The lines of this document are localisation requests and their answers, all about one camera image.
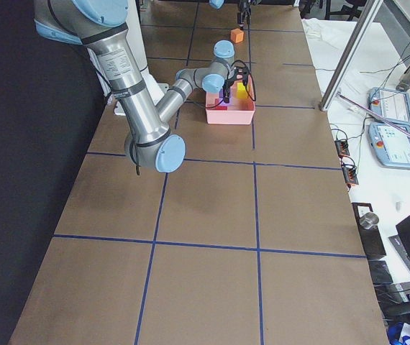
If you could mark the orange foam block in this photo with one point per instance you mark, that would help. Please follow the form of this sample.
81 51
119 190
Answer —
237 35

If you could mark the upper teach pendant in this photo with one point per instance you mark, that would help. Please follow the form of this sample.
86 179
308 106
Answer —
390 104

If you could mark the lower teach pendant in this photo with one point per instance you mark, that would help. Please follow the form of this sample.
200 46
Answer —
391 146

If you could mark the teach pendant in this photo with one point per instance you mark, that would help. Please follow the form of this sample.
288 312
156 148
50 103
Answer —
390 104
391 146

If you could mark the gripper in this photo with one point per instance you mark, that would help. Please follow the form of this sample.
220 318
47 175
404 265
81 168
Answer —
241 15
226 87

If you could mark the reacher grabber stick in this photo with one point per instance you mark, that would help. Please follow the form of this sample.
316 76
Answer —
374 115

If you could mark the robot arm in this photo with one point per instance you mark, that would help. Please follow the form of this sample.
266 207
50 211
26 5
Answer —
217 4
111 30

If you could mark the aluminium frame post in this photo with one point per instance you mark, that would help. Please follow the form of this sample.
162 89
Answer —
361 27

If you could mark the metal cup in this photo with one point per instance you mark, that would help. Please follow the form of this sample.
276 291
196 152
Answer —
368 220

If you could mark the black box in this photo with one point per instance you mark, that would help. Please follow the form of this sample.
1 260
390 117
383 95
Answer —
370 238

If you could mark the yellow foam block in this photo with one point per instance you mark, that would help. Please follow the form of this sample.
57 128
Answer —
242 91

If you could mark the pink plastic bin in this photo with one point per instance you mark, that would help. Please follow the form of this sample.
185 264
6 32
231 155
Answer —
240 112

